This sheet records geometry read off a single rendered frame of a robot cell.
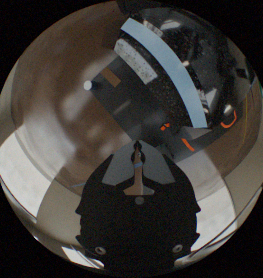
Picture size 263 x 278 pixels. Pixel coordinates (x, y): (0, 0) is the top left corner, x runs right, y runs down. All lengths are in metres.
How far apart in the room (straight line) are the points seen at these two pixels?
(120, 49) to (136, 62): 0.06
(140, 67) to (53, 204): 6.31
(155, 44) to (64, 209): 6.47
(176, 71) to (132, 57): 0.10
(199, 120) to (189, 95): 0.07
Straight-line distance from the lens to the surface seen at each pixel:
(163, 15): 0.25
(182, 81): 0.19
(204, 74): 0.20
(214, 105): 0.22
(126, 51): 0.23
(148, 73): 0.21
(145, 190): 0.93
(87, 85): 0.96
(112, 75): 0.98
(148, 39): 0.20
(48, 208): 6.28
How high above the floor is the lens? 0.95
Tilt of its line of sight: 57 degrees down
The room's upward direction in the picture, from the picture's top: 173 degrees counter-clockwise
